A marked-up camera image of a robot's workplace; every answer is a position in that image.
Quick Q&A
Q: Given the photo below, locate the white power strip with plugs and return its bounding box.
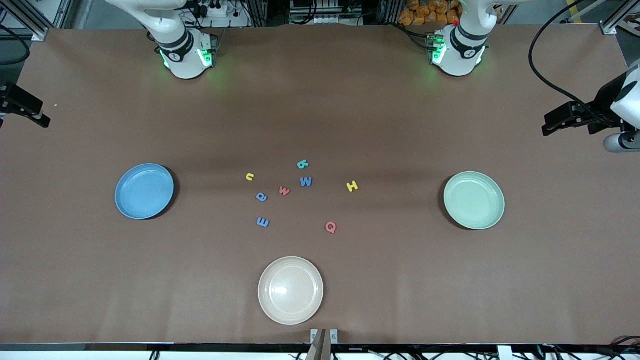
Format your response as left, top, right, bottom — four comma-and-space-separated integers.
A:
199, 0, 231, 18

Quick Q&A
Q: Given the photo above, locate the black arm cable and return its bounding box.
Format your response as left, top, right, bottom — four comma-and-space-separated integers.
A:
0, 24, 32, 67
528, 0, 618, 123

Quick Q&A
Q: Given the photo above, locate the light green plate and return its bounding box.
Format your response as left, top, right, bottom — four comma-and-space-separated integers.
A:
443, 171, 506, 231

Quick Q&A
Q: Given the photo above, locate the camera stand post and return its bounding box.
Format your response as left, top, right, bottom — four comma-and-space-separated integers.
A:
306, 328, 332, 360

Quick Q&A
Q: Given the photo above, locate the metal mounting bracket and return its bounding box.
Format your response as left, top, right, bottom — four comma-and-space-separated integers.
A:
310, 328, 339, 346

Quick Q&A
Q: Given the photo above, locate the beige plate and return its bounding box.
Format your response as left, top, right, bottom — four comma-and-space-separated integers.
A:
258, 256, 325, 326

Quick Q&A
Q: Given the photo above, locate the blue plate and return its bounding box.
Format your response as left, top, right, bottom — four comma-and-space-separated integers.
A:
114, 163, 175, 220

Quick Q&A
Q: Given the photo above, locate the aluminium frame profile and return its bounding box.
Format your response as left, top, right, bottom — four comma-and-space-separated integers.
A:
600, 0, 640, 36
0, 0, 76, 42

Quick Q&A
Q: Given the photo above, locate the bag of orange snacks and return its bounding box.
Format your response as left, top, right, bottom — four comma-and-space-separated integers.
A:
398, 0, 463, 27

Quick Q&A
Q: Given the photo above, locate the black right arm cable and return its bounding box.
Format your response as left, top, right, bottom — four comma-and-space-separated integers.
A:
0, 24, 32, 67

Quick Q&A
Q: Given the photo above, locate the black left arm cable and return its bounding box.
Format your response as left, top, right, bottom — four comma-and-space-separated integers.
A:
528, 0, 618, 123

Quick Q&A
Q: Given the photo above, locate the brown table mat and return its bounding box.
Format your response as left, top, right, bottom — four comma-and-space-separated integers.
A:
0, 22, 640, 346

